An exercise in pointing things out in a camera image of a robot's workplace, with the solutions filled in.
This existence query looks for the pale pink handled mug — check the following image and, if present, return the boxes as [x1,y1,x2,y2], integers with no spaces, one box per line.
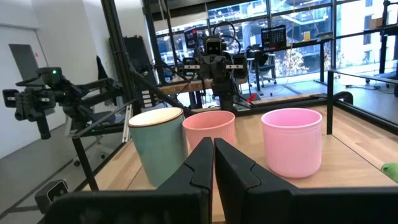
[261,107,323,179]

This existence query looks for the black standing desk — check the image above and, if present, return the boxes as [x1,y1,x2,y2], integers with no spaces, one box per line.
[248,30,332,96]

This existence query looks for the black curved bracket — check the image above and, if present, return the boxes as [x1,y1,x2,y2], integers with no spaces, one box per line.
[332,91,354,106]

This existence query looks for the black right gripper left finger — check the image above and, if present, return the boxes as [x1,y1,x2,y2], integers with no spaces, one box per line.
[43,136,216,224]

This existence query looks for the monitor showing calendar grid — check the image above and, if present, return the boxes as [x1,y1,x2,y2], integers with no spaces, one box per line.
[260,24,288,51]

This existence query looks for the teal cup white inside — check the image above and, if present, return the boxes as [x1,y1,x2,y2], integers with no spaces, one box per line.
[127,106,189,189]

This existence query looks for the black rig frame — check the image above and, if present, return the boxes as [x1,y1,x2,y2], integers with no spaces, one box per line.
[101,0,398,136]

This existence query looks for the black office chair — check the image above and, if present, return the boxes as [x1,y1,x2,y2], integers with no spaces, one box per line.
[246,45,278,89]

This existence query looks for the salmon pink ribbed cup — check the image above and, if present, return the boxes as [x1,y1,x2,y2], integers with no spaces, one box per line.
[182,110,236,190]

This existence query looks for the green microfibre cloth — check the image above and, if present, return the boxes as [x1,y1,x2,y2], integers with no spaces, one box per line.
[381,162,398,184]

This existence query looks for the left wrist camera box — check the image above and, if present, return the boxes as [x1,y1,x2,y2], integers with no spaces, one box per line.
[202,34,226,57]

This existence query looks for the black power strip white labels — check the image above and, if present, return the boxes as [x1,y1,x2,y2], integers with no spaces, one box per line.
[140,89,155,109]

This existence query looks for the black camera cable loop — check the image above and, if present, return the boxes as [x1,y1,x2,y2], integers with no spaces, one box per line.
[212,21,238,48]

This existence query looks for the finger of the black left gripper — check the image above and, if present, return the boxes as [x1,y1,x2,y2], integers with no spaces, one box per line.
[214,55,228,76]
[200,55,215,76]

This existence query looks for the black upright panel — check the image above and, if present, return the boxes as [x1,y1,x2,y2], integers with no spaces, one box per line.
[108,35,157,94]

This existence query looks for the black metal rail frame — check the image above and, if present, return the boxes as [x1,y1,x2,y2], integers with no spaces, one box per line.
[325,68,398,136]
[71,98,139,192]

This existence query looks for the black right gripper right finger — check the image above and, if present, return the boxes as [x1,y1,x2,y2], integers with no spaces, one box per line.
[215,138,398,224]

